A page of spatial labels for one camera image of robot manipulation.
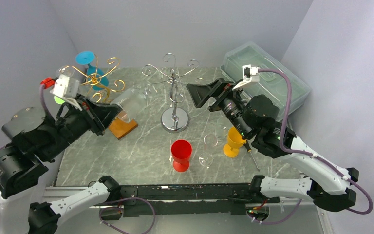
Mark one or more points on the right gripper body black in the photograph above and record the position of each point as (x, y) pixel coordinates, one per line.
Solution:
(229, 100)

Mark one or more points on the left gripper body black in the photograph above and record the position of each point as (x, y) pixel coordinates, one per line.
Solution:
(91, 121)

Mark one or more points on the blue plastic wine glass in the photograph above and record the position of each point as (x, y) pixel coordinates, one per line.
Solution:
(86, 58)

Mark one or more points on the orange plastic wine glass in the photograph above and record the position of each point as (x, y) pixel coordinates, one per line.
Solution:
(234, 142)

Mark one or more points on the red plastic wine glass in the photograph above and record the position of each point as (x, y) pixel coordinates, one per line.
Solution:
(181, 151)

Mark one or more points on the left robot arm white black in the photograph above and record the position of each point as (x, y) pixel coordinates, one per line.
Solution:
(36, 138)

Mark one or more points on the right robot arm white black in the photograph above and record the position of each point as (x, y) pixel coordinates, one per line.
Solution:
(325, 184)

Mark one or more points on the orange wooden rack base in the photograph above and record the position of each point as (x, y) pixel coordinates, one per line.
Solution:
(120, 128)

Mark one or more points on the chrome wine glass rack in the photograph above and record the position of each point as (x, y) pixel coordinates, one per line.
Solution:
(174, 119)

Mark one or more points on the gold wine glass rack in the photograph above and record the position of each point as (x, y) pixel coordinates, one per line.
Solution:
(104, 94)

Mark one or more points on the green plastic wine glass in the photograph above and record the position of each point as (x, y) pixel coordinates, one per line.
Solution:
(58, 100)

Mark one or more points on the clear plastic storage box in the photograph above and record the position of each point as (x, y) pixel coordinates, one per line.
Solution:
(271, 85)

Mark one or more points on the orange black screwdriver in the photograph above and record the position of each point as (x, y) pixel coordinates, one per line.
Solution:
(249, 150)

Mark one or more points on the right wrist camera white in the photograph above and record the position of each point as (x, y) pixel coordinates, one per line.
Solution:
(250, 74)

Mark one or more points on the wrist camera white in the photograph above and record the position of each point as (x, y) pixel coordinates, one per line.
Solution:
(64, 87)
(250, 74)

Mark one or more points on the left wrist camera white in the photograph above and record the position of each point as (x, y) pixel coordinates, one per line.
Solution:
(64, 87)

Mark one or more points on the aluminium frame rail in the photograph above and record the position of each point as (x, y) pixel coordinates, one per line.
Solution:
(180, 203)

